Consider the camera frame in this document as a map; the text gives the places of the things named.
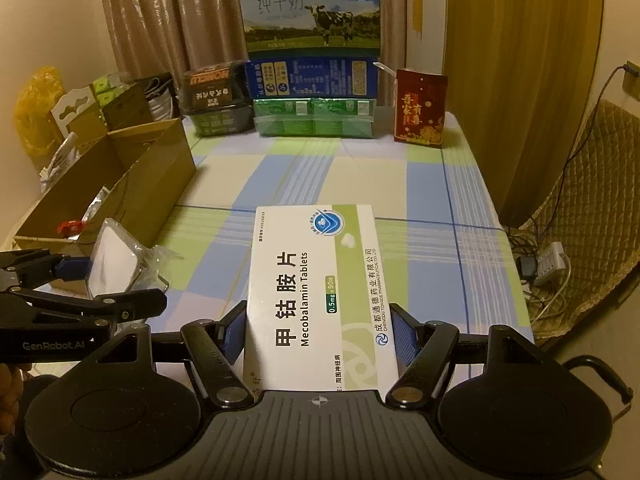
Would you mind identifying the wall socket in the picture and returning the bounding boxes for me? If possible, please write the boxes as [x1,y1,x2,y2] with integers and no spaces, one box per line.
[617,59,640,94]

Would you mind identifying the beige curtain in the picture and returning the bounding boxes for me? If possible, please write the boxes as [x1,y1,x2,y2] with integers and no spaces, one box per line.
[94,0,406,111]

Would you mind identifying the stack of light green boxes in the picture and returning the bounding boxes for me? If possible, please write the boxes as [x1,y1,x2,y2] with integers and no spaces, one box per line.
[92,73,126,106]

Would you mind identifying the brown cardboard storage box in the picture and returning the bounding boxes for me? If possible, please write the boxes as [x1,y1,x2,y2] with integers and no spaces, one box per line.
[97,82,161,134]

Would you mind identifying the golden curtain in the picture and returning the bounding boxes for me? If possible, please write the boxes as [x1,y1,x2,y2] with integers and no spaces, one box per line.
[442,0,604,227]

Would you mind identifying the black white striped bag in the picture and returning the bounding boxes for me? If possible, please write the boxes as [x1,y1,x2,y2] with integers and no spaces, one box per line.
[144,74,176,121]

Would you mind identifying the quilted chair cover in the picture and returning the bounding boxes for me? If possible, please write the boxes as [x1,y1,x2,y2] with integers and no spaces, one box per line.
[519,99,640,347]

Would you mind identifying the silver foil pouch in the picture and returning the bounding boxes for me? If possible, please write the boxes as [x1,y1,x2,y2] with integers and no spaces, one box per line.
[79,187,114,226]

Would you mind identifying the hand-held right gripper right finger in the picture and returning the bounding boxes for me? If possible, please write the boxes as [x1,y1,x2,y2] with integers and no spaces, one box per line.
[384,303,556,410]

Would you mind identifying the yellow plastic bag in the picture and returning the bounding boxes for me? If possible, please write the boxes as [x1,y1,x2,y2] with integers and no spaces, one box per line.
[13,65,66,157]

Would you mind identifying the red gift box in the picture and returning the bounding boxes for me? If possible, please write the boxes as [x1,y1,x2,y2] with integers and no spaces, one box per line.
[393,68,449,147]

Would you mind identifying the crumpled white plastic bag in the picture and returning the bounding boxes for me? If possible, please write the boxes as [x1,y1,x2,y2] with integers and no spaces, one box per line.
[39,132,81,191]

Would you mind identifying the white sachet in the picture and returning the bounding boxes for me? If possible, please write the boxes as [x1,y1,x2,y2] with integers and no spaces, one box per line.
[84,217,169,301]

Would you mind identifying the white power strip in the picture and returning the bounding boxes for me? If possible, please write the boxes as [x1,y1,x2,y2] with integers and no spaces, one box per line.
[529,242,571,286]

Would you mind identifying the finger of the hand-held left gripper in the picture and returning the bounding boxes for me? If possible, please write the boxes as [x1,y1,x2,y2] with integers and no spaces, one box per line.
[0,248,94,289]
[0,287,169,334]

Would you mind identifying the green carton pack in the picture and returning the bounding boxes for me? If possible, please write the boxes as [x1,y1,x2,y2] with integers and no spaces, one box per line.
[252,95,376,140]

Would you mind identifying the black tissue package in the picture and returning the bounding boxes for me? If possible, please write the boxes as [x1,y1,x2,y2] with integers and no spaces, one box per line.
[180,62,249,114]

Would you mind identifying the dark green pack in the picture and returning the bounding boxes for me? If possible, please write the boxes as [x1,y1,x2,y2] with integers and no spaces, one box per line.
[192,104,251,137]

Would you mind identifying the blue carton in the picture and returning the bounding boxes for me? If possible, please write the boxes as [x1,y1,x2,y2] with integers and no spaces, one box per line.
[244,55,380,100]

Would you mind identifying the person's left hand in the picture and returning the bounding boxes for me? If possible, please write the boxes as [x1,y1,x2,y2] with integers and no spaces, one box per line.
[0,363,24,431]

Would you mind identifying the white cardboard hanger piece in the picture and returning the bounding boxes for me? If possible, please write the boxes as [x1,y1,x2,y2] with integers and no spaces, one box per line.
[49,84,104,141]

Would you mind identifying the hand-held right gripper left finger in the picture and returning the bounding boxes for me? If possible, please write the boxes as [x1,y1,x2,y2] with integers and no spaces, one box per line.
[84,301,256,409]

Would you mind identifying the checkered cloth covered desktop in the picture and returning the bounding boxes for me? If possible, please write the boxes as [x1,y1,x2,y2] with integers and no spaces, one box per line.
[45,109,539,402]

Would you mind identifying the black tubular frame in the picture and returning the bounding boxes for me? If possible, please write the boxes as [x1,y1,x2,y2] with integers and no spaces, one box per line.
[562,354,636,406]

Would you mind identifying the white medicine box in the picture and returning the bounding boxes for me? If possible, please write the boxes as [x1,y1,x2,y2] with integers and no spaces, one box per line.
[242,203,401,394]

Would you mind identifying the cow print milk carton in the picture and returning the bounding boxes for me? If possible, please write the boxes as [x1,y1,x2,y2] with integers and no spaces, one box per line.
[235,0,382,59]

